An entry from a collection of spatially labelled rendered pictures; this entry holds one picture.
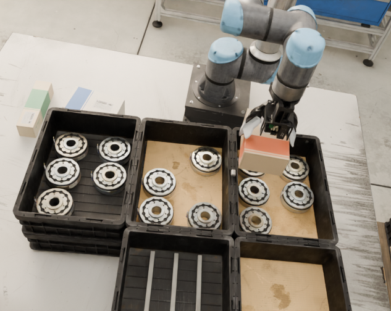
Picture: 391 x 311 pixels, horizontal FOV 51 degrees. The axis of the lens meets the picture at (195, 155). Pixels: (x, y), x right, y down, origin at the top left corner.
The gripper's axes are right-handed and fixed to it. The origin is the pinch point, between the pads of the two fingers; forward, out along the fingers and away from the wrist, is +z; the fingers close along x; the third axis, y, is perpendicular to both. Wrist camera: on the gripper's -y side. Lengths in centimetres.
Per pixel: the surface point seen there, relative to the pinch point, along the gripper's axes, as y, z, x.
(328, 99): -65, 40, 37
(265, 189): 0.7, 23.8, 6.2
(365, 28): -191, 81, 89
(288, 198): 2.4, 23.7, 13.8
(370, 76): -178, 111, 105
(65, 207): 19, 24, -53
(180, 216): 14.3, 26.6, -19.2
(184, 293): 37.1, 26.6, -14.3
